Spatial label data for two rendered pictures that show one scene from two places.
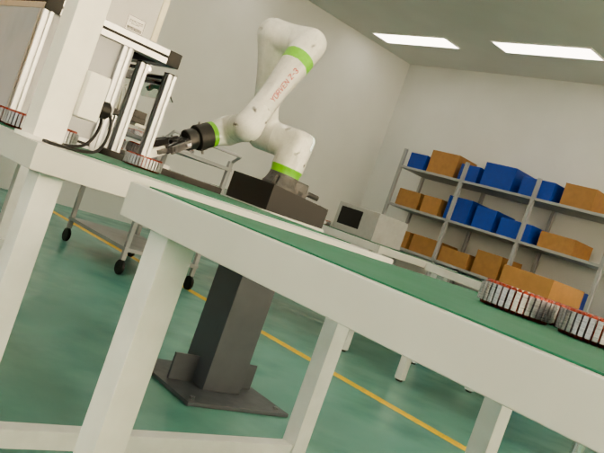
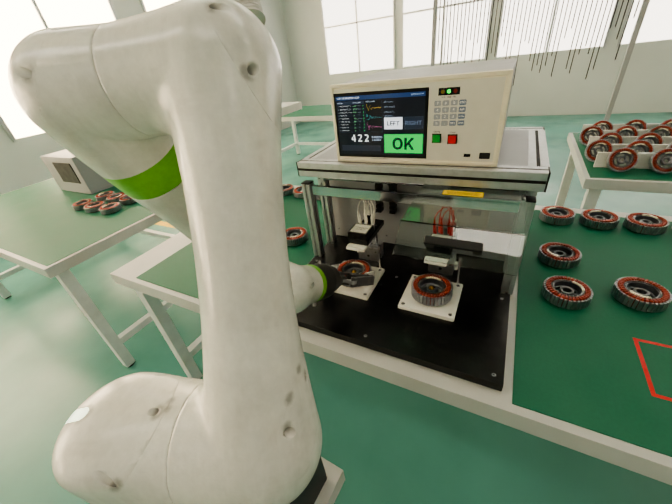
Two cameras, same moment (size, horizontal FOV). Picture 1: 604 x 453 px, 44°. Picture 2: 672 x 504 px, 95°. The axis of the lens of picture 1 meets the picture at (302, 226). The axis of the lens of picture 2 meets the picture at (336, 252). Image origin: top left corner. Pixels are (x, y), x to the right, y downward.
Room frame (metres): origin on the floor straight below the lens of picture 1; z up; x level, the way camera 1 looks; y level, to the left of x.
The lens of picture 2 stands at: (3.29, 0.33, 1.39)
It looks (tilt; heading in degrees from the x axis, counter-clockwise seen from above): 33 degrees down; 164
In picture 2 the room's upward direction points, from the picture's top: 8 degrees counter-clockwise
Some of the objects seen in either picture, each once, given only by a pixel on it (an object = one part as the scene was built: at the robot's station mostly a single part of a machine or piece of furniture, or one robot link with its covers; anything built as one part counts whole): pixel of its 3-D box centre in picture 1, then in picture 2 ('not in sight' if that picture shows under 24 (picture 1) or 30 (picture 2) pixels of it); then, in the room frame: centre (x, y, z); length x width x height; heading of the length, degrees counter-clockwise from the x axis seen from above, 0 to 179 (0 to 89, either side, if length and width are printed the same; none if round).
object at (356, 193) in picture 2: (122, 73); (400, 197); (2.58, 0.75, 1.03); 0.62 x 0.01 x 0.03; 42
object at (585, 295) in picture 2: not in sight; (566, 292); (2.88, 1.09, 0.77); 0.11 x 0.11 x 0.04
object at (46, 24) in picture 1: (69, 83); not in sight; (2.13, 0.75, 0.91); 0.28 x 0.03 x 0.32; 132
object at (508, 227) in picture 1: (523, 234); not in sight; (8.57, -2.39, 1.38); 0.42 x 0.42 x 0.20; 41
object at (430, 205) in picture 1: (439, 208); not in sight; (9.50, -1.55, 1.39); 0.40 x 0.28 x 0.22; 133
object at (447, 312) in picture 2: not in sight; (431, 295); (2.73, 0.76, 0.78); 0.15 x 0.15 x 0.01; 42
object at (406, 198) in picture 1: (416, 202); not in sight; (9.78, -1.30, 1.39); 0.40 x 0.36 x 0.22; 133
